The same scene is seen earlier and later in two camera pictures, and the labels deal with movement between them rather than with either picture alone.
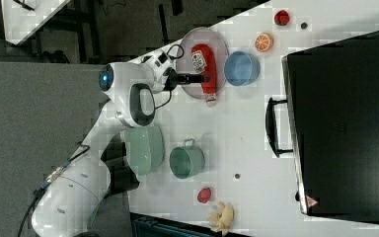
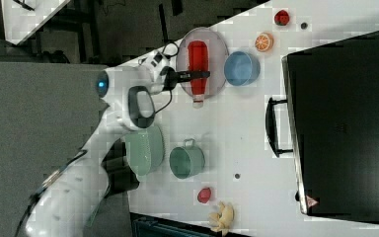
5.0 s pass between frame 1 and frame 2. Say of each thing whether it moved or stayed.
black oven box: stayed
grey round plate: stayed
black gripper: stayed
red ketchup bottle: moved
